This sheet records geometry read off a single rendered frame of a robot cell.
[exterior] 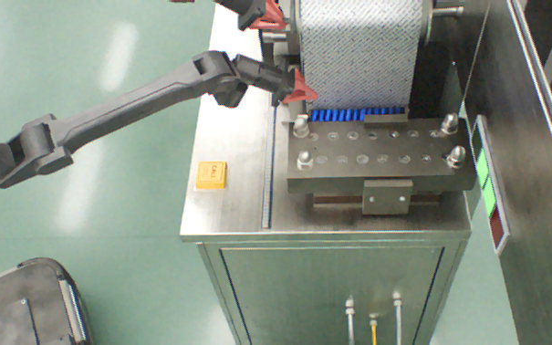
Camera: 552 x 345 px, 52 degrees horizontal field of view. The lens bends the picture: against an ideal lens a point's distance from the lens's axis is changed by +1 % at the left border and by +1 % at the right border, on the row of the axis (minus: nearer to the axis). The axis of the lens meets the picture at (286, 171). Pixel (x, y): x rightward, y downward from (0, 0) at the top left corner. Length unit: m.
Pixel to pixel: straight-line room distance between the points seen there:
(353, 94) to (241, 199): 0.36
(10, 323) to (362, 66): 1.46
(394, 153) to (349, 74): 0.20
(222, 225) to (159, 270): 1.06
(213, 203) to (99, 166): 1.43
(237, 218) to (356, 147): 0.32
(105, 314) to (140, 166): 0.71
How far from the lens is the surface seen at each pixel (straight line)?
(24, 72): 3.36
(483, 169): 1.04
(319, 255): 1.37
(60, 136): 1.18
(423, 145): 1.26
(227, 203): 1.33
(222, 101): 1.27
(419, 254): 1.38
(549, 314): 0.82
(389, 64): 1.23
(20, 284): 2.22
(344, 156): 1.23
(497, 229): 0.97
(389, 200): 1.24
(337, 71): 1.24
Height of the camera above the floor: 1.99
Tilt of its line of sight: 53 degrees down
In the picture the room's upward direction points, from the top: 6 degrees counter-clockwise
